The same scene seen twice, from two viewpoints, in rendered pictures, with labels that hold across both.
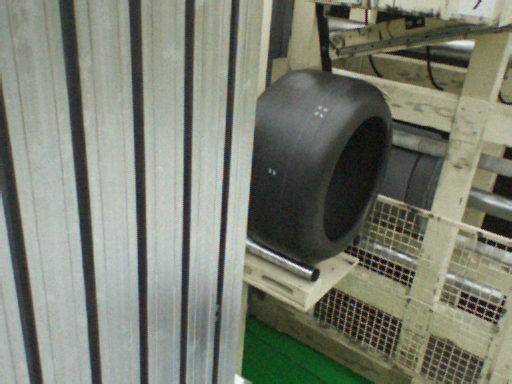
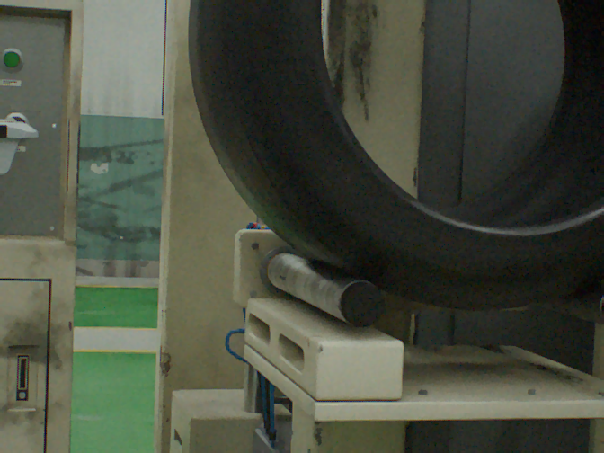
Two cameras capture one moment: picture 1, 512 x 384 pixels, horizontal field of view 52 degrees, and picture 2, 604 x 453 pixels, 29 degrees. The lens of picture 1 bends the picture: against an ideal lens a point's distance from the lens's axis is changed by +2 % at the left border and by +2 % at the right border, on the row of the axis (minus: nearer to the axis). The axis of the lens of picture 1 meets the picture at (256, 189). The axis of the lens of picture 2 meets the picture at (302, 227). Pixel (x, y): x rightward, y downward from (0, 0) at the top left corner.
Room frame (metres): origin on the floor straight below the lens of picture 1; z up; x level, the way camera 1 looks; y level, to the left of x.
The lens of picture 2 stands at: (0.42, -0.90, 1.03)
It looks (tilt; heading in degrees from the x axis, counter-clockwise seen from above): 3 degrees down; 41
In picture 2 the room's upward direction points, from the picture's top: 2 degrees clockwise
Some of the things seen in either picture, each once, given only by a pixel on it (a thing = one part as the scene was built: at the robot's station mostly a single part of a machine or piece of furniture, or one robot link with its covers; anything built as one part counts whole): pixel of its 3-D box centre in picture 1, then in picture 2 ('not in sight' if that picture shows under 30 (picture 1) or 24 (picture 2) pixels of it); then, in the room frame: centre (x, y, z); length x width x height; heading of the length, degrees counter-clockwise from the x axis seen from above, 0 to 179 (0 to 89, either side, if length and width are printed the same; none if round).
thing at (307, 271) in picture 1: (270, 254); (317, 285); (1.40, -0.06, 0.90); 0.35 x 0.05 x 0.05; 55
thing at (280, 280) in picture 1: (267, 270); (314, 342); (1.40, -0.06, 0.83); 0.36 x 0.09 x 0.06; 55
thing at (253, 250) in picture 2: not in sight; (386, 271); (1.62, 0.01, 0.90); 0.40 x 0.03 x 0.10; 145
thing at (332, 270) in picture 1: (289, 262); (430, 375); (1.52, -0.14, 0.80); 0.37 x 0.36 x 0.02; 145
